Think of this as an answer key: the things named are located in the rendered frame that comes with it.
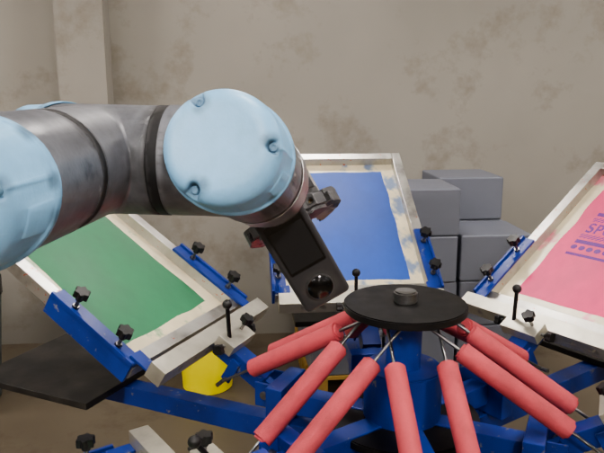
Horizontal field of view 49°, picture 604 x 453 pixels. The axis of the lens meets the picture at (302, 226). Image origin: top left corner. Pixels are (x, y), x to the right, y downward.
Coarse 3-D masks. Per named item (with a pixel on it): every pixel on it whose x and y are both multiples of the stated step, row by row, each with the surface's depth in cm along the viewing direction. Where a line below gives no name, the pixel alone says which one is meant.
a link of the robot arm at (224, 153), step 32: (224, 96) 40; (160, 128) 42; (192, 128) 40; (224, 128) 40; (256, 128) 40; (160, 160) 42; (192, 160) 40; (224, 160) 40; (256, 160) 39; (288, 160) 42; (160, 192) 43; (192, 192) 40; (224, 192) 40; (256, 192) 40; (288, 192) 46
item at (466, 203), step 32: (416, 192) 380; (448, 192) 382; (480, 192) 430; (448, 224) 386; (480, 224) 421; (448, 256) 390; (480, 256) 393; (448, 288) 395; (480, 320) 402; (320, 352) 394; (448, 352) 404
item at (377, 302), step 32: (384, 288) 180; (416, 288) 180; (384, 320) 156; (416, 320) 156; (448, 320) 156; (384, 352) 180; (416, 352) 168; (384, 384) 165; (416, 384) 163; (352, 416) 173; (384, 416) 166; (416, 416) 165; (352, 448) 161; (384, 448) 158; (448, 448) 158
